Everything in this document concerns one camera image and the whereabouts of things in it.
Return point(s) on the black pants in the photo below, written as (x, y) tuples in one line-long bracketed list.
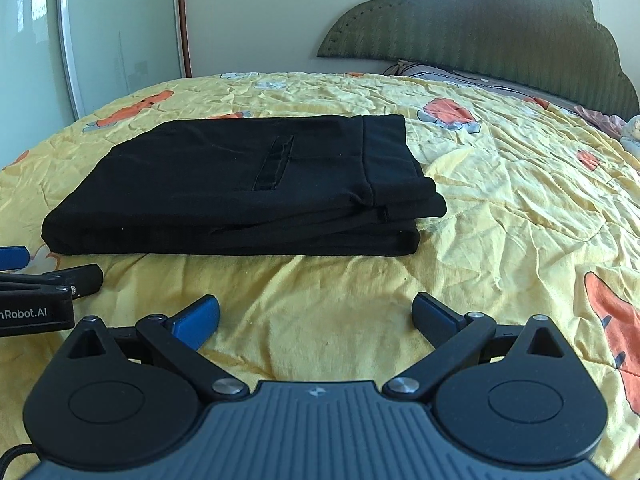
[(320, 186)]

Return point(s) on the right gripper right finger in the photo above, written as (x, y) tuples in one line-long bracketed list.
[(475, 357)]

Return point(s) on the grey striped pillow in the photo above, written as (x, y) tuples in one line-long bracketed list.
[(499, 86)]

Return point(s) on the green padded headboard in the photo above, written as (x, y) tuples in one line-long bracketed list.
[(556, 46)]

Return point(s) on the pink crumpled cloth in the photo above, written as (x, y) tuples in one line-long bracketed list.
[(611, 125)]

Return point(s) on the white printed blanket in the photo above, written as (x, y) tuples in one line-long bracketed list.
[(630, 136)]

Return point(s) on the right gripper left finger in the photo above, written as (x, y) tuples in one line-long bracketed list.
[(156, 358)]

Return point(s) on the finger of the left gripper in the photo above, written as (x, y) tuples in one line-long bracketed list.
[(73, 283)]

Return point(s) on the white floral wardrobe door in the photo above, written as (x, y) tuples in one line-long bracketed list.
[(63, 59)]

